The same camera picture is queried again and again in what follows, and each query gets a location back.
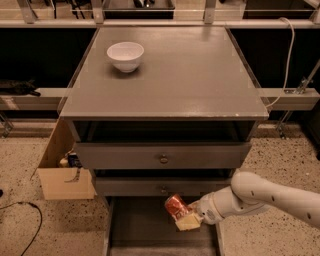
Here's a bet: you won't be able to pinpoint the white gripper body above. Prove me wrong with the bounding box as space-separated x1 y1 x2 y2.
196 193 223 225

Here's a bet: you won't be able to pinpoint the red coke can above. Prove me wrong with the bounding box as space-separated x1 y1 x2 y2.
164 194 192 221

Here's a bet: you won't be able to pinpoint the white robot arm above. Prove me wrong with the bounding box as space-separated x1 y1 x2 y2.
175 172 320 231

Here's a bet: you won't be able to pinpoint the grey open bottom drawer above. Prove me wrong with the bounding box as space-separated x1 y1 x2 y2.
102 197 225 256

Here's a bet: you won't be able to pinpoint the grey drawer cabinet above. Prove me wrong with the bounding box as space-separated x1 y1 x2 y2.
59 25 270 256

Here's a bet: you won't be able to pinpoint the grey middle drawer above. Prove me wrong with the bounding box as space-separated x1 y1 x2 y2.
95 177 231 197

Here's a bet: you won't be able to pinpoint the grey top drawer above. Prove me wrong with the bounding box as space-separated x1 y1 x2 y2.
74 142 251 169

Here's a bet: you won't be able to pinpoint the items inside cardboard box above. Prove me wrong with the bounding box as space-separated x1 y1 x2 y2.
59 151 82 168

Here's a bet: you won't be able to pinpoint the cardboard box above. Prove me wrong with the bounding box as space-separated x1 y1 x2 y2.
37 120 96 200

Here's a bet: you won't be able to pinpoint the white ceramic bowl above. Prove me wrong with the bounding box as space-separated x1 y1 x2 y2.
107 42 144 73

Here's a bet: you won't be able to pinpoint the black object on shelf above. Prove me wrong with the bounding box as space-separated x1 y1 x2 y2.
0 79 41 97

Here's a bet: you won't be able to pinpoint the black floor cable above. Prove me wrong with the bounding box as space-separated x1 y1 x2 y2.
0 201 44 256

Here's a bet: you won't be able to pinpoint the white hanging cable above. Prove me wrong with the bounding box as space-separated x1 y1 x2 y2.
265 17 296 109

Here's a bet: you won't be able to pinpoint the grey metal shelf rail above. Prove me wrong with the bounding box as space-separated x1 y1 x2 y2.
0 19 320 30

